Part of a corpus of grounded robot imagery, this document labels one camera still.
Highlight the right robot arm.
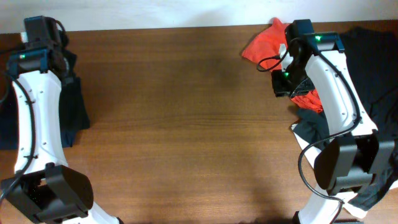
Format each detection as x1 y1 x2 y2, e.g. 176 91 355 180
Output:
271 19 395 224

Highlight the black garment pile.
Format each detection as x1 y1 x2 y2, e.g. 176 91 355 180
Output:
293 27 397 211

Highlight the white garment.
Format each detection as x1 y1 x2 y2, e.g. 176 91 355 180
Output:
290 123 398 220

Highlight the orange red garment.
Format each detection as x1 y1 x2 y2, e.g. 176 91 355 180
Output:
241 17 323 113

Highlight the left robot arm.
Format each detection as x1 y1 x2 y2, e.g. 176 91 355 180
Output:
1 16 121 223

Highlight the black shorts white lining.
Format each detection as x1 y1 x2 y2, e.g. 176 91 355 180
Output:
59 55 90 139

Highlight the folded navy blue cloth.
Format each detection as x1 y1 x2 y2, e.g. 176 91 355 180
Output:
1 77 90 150

